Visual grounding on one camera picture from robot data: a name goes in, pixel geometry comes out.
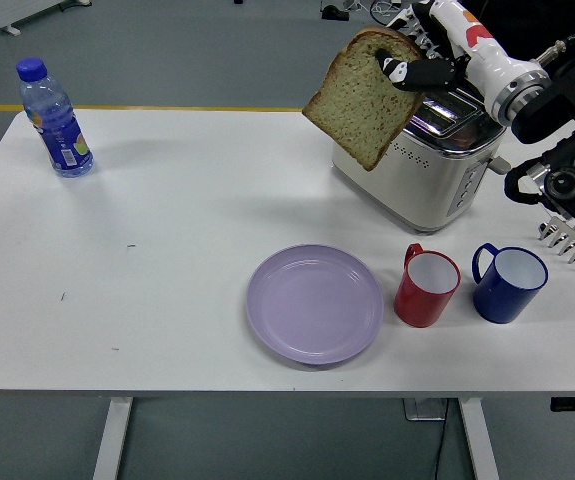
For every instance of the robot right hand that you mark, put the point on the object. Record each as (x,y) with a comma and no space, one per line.
(477,50)

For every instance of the bread slice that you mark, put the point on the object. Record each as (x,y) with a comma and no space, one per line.
(357,105)

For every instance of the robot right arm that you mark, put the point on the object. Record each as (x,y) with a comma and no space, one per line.
(547,115)

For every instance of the purple plate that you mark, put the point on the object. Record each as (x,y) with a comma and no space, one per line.
(314,305)

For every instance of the person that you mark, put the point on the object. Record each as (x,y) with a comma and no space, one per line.
(527,20)

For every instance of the black device on floor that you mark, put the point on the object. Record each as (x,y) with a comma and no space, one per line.
(334,12)

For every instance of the cream and chrome toaster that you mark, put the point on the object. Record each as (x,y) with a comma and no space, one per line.
(417,190)

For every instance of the metal toast rack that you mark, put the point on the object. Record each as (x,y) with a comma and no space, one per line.
(569,240)

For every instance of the blue mug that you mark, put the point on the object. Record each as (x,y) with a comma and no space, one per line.
(497,300)

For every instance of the red mug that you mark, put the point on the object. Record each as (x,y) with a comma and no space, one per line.
(417,305)

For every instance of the white table leg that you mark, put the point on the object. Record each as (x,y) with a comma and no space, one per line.
(479,440)
(112,440)

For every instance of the clear water bottle blue label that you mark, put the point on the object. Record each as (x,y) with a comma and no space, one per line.
(59,135)

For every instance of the white floor unit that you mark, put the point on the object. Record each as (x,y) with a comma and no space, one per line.
(17,10)

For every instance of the clear bracket under table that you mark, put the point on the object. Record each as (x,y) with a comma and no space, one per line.
(422,410)

